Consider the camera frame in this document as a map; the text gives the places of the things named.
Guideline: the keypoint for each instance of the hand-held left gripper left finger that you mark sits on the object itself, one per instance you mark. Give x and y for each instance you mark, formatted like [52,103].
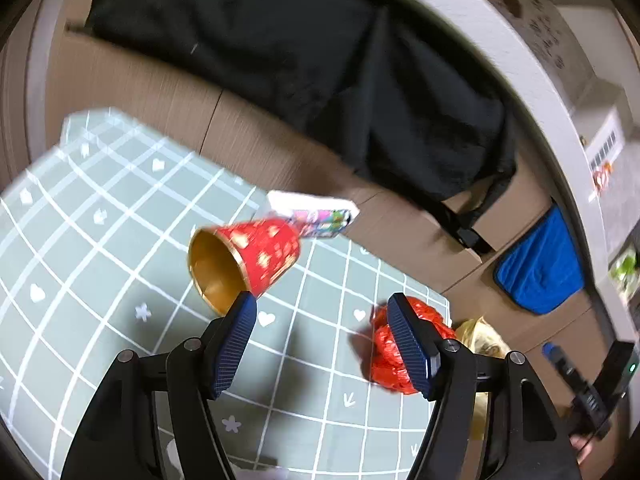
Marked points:
[235,345]

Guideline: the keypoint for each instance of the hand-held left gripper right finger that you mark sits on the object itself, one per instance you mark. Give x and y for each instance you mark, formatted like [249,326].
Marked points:
[410,345]

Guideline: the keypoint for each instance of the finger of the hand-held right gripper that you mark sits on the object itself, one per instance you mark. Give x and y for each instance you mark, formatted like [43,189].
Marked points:
[565,367]

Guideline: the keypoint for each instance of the red foil wrapper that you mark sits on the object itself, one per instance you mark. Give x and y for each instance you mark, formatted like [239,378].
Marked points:
[382,360]

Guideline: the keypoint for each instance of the gold foil wrapper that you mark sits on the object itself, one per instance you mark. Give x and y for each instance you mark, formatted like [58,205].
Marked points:
[482,340]

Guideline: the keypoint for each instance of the red paper cup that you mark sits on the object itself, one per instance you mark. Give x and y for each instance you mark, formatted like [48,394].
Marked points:
[265,255]

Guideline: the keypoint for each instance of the person's right hand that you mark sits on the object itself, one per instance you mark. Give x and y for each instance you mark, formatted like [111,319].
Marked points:
[585,450]

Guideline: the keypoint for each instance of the blue towel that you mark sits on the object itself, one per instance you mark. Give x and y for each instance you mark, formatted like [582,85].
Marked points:
[540,265]

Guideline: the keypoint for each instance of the green leafy item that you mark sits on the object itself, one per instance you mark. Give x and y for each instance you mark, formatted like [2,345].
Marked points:
[625,267]

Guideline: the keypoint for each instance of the colourful snack packet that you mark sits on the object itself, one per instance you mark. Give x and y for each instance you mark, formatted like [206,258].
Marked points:
[320,217]

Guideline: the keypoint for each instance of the green grid mat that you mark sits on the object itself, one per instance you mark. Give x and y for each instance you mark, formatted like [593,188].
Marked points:
[100,270]

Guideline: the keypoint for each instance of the small orange item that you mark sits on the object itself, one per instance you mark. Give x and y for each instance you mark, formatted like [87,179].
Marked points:
[602,176]

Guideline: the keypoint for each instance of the black fabric bag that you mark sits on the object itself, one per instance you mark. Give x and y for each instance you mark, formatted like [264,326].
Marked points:
[300,60]

